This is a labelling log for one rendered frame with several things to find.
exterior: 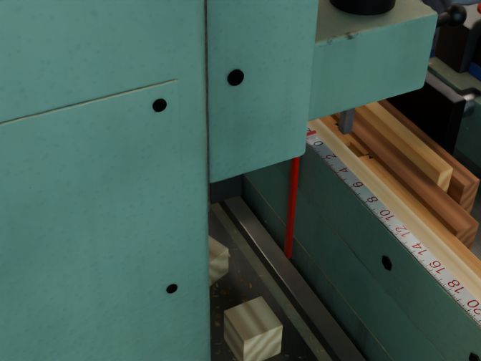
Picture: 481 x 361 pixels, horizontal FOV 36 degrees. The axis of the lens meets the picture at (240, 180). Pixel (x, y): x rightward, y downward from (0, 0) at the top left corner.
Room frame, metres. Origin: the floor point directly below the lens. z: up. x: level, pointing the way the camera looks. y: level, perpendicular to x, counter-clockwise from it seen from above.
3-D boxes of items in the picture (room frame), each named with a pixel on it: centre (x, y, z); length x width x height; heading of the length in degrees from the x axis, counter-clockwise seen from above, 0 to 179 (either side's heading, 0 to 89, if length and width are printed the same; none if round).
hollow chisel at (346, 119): (0.53, -0.09, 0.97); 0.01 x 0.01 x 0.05; 28
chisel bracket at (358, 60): (0.52, -0.07, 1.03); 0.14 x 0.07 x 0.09; 118
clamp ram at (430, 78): (0.56, -0.19, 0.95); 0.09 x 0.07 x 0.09; 28
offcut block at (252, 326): (0.41, -0.01, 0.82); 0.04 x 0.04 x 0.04; 29
